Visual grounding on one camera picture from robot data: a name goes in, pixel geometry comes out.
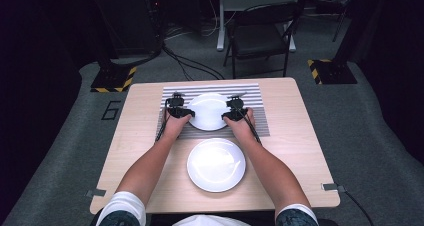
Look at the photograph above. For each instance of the person's right hand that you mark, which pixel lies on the person's right hand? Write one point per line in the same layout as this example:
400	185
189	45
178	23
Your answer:
243	129

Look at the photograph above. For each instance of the grey table edge clip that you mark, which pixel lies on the grey table edge clip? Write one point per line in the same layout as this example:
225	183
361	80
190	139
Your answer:
331	187
96	193

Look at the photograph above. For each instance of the person's sleeve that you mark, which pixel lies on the person's sleeve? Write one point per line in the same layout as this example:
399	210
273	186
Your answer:
121	206
296	214

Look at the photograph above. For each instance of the white desk frame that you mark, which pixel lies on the white desk frame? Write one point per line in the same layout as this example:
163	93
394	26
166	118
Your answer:
220	26

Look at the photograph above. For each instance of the person's left sleeve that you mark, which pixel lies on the person's left sleeve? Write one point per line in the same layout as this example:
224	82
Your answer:
121	206

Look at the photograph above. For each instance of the person's left hand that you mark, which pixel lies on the person's left hand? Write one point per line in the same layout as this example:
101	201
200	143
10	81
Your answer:
175	127

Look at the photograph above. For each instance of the person's white top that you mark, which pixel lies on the person's white top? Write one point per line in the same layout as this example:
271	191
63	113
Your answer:
210	221

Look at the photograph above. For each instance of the dark equipment cabinet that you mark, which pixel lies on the dark equipment cabinet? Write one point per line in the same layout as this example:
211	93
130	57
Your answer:
133	19

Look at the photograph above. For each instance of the black folding chair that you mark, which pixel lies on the black folding chair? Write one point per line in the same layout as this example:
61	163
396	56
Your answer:
256	36

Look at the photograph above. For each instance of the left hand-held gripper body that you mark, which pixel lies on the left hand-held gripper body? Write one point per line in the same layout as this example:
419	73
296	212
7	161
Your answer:
175	106

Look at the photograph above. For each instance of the person's right sleeve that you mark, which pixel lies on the person's right sleeve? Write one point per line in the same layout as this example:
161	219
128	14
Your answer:
296	214

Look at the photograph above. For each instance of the small white plate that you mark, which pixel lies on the small white plate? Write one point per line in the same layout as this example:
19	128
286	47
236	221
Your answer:
208	112

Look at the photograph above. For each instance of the striped woven placemat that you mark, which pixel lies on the striped woven placemat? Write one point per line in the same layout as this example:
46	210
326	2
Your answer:
253	99

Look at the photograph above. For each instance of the hazard striped stand base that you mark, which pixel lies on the hazard striped stand base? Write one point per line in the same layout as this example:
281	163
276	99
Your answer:
333	72
111	79

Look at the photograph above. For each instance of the large white plate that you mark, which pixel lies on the large white plate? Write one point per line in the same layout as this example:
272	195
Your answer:
216	165

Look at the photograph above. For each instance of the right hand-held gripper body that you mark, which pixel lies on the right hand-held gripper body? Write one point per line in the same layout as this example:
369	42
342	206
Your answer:
238	107

